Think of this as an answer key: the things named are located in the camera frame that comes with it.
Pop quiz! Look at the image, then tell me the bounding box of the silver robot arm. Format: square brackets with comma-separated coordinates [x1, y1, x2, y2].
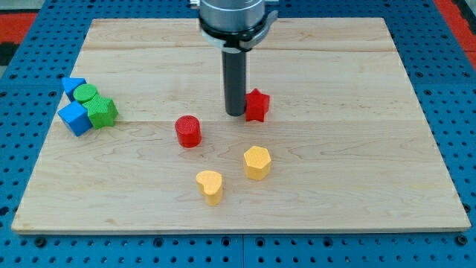
[190, 0, 278, 54]

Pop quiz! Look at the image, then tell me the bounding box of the yellow hexagon block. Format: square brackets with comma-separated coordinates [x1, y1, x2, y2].
[243, 146, 271, 180]

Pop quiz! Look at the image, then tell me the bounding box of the green star block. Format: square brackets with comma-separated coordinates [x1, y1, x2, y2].
[83, 95, 118, 130]

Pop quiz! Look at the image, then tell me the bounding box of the blue triangle block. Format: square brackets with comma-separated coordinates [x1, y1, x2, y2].
[61, 77, 86, 101]

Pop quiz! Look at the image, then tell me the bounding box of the light wooden board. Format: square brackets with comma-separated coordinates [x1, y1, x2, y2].
[11, 18, 471, 235]

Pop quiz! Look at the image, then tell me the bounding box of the black cylindrical pointer rod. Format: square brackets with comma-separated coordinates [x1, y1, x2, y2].
[222, 52, 246, 117]

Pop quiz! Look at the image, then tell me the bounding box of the green cylinder block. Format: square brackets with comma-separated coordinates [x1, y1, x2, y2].
[73, 83, 97, 104]

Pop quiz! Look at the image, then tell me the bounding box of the red star block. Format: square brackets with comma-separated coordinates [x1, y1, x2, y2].
[245, 88, 271, 122]

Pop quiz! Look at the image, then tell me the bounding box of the yellow heart block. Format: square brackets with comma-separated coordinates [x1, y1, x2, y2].
[196, 170, 224, 206]

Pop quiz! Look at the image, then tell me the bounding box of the red cylinder block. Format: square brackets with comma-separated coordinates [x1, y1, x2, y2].
[175, 115, 202, 148]

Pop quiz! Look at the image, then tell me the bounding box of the blue cube block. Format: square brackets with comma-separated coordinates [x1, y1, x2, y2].
[57, 101, 92, 136]

